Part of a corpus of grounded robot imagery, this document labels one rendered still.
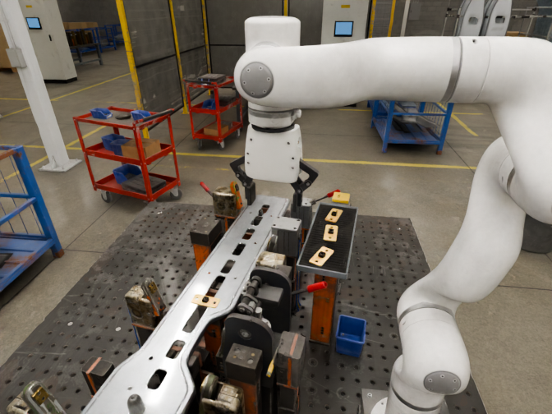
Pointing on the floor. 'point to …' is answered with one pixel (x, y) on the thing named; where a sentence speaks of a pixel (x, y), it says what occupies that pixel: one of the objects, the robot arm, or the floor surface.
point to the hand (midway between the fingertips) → (273, 201)
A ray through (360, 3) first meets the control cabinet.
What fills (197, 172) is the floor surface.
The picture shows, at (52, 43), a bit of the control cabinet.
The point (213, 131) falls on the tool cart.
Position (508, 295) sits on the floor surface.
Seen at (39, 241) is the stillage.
